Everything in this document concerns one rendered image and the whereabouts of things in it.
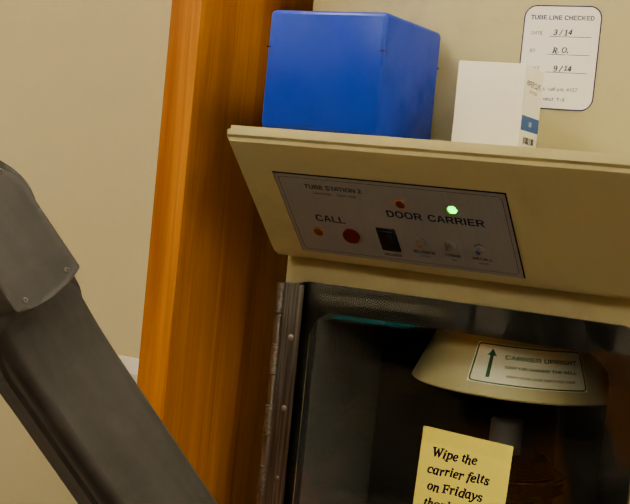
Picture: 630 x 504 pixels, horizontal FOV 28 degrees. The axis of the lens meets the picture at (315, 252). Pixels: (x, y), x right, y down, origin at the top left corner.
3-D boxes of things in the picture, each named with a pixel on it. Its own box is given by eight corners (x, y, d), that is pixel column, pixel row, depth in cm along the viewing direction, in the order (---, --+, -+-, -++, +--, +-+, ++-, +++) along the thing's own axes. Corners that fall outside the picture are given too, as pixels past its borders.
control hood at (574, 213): (285, 253, 107) (297, 136, 107) (667, 302, 92) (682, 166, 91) (211, 253, 97) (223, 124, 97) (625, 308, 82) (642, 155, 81)
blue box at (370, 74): (321, 137, 105) (331, 29, 104) (431, 146, 100) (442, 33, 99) (259, 127, 96) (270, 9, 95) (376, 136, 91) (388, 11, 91)
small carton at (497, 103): (470, 147, 95) (479, 68, 95) (535, 153, 93) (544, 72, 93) (450, 143, 91) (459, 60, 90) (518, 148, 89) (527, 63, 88)
